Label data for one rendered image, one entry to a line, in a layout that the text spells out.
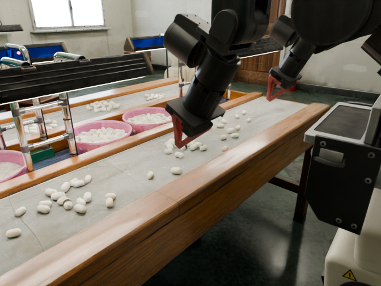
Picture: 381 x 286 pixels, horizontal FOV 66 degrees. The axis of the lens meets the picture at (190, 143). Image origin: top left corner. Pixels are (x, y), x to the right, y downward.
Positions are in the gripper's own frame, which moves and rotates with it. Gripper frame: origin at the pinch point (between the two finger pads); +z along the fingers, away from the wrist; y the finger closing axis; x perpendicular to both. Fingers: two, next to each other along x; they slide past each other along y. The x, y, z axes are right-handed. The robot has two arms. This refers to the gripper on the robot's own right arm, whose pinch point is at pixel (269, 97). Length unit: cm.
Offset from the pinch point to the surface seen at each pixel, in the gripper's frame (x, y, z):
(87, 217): -11, 49, 36
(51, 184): -32, 46, 46
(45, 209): -20, 55, 39
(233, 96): -44, -95, 54
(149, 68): -35.8, 12.6, 11.6
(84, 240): -4, 56, 29
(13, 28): -302, -77, 147
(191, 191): 2.3, 25.6, 25.5
